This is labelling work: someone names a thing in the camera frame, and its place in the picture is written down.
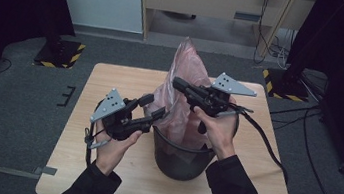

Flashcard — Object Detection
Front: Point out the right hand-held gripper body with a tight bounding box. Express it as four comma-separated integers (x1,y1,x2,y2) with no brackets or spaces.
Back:
190,68,260,124

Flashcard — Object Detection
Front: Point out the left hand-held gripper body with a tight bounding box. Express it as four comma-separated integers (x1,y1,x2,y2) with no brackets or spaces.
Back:
86,85,150,145

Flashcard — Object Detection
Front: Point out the pink plastic bag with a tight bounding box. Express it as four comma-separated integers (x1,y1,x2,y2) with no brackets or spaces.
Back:
140,32,233,154

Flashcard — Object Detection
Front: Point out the black mesh wastebasket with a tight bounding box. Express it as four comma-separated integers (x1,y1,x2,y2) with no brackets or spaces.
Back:
145,103,241,188

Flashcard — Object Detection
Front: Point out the person's left hand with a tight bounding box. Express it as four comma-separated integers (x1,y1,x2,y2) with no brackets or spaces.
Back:
88,121,144,181

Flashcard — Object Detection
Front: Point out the person's right hand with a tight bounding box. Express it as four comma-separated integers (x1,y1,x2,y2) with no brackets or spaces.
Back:
186,107,242,163

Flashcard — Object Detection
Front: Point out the striped-edge black stand base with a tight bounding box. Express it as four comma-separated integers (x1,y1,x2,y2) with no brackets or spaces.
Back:
31,35,87,73
258,66,314,104

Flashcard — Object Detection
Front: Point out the grey tape piece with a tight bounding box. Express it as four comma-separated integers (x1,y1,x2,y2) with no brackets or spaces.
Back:
33,164,59,178

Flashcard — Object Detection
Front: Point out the left hand-held gripper cable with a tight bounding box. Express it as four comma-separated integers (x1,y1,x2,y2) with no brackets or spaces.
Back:
80,122,114,172

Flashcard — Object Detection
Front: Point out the hand-held gripper cable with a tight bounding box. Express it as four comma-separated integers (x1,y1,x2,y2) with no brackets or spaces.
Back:
80,122,114,172
225,104,299,186

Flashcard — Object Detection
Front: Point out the right hand-held gripper cable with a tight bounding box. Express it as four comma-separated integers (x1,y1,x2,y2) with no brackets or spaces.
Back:
225,104,299,186

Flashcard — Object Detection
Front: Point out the white cable bundle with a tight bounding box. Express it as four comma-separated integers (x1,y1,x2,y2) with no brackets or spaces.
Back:
274,27,297,71

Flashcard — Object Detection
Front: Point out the black hanging power cable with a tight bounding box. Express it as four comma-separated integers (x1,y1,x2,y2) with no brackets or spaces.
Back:
251,0,275,66

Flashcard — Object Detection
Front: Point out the thin black floor cable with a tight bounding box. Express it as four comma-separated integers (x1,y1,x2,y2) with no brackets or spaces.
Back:
0,56,15,77

